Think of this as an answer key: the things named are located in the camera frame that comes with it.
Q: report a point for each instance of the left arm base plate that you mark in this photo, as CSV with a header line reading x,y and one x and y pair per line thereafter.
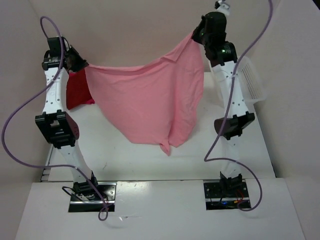
x,y
80,203

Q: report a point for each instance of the light pink t shirt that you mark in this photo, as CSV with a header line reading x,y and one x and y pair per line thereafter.
x,y
156,103

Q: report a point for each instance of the white plastic basket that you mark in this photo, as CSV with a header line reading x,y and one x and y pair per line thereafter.
x,y
250,82

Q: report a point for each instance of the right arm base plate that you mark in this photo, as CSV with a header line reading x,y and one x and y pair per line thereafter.
x,y
217,199

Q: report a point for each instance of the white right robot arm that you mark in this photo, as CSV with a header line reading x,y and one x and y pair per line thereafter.
x,y
222,57

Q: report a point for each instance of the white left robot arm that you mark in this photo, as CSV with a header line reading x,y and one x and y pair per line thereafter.
x,y
55,124

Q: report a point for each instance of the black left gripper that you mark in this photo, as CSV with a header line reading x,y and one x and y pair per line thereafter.
x,y
81,62

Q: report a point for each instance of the magenta pink t shirt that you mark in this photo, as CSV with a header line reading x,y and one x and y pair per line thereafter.
x,y
89,102

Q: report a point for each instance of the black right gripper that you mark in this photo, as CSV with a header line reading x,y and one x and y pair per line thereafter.
x,y
195,34

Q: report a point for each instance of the dark red t shirt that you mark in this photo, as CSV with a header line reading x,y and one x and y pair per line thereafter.
x,y
77,90

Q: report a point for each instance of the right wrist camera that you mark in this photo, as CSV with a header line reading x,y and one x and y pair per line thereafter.
x,y
222,7

